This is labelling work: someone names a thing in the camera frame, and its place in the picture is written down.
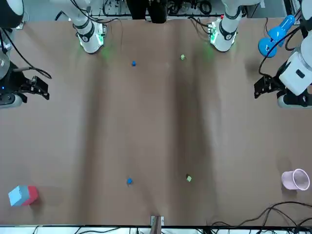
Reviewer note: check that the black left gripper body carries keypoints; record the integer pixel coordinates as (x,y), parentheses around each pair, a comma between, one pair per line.
(276,85)

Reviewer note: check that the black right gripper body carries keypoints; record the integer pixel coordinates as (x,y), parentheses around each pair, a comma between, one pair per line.
(14,86)

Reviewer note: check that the blue magnetic cube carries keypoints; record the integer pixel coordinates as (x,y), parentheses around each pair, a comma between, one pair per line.
(129,181)
(133,63)

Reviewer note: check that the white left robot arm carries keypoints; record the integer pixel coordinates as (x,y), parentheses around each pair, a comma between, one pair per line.
(228,36)

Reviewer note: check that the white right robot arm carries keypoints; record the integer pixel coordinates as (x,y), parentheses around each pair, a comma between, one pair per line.
(90,36)

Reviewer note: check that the red foam cube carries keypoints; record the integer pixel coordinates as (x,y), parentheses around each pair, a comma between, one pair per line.
(33,195)

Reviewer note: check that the light blue foam cube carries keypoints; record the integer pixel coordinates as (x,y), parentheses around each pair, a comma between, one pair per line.
(17,196)

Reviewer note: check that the blue desk lamp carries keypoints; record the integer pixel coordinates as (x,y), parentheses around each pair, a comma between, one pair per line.
(268,46)

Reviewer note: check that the pink plastic cup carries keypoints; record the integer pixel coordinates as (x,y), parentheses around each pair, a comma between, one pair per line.
(290,180)

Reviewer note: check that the aluminium frame post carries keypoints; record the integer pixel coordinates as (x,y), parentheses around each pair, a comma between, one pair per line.
(157,224)

